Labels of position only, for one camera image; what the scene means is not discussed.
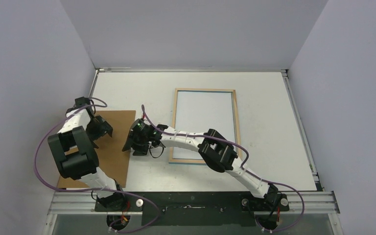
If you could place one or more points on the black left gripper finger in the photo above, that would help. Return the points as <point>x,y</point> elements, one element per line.
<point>104,127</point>
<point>94,145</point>

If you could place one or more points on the brown cardboard backing board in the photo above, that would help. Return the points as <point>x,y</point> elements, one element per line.
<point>112,160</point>

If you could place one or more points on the hot air balloon photo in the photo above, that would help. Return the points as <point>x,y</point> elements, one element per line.
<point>204,120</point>

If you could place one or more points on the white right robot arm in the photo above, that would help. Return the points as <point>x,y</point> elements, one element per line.
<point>218,154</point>

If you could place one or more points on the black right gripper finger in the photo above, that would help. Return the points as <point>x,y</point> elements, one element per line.
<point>129,140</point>
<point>140,150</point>

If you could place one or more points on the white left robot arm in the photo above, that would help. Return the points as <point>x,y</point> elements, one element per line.
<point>74,151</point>

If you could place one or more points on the blue wooden picture frame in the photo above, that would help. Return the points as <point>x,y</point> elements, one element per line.
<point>238,129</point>

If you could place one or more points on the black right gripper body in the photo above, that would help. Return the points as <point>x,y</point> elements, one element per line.
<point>136,142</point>

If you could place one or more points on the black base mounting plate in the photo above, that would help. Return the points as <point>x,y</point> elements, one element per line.
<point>196,208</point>

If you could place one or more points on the aluminium front rail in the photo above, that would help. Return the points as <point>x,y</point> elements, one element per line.
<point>316,202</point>

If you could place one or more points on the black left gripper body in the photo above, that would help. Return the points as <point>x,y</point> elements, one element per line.
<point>93,129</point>

